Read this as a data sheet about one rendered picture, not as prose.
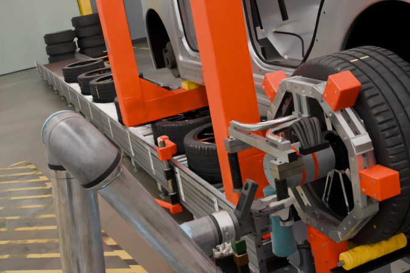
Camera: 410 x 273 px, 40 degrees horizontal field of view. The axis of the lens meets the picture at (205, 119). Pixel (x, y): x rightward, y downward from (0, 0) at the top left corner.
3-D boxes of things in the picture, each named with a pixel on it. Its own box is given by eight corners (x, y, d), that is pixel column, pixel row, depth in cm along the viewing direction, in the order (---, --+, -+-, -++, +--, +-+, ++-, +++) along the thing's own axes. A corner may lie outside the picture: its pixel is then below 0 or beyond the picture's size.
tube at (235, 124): (303, 123, 187) (299, 92, 184) (252, 138, 181) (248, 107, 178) (277, 114, 203) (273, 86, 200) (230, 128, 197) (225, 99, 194)
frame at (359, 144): (385, 256, 173) (367, 88, 159) (368, 264, 171) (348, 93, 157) (294, 203, 223) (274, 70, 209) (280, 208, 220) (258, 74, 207)
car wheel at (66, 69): (113, 74, 868) (110, 58, 862) (74, 84, 834) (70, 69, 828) (96, 72, 922) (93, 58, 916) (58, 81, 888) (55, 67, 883)
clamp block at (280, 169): (305, 172, 166) (303, 155, 164) (279, 180, 163) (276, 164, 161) (296, 167, 170) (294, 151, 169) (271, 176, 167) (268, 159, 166)
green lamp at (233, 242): (247, 250, 184) (245, 239, 183) (237, 254, 183) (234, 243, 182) (242, 245, 188) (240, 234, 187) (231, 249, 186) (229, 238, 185)
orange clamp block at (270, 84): (294, 87, 201) (282, 69, 205) (275, 92, 199) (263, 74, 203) (288, 99, 207) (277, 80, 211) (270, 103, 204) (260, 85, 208)
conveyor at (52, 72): (182, 122, 610) (175, 88, 600) (105, 143, 582) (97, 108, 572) (77, 68, 1231) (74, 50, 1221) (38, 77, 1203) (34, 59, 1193)
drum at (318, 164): (340, 179, 186) (335, 139, 183) (285, 198, 179) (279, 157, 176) (316, 168, 199) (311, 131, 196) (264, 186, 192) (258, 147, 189)
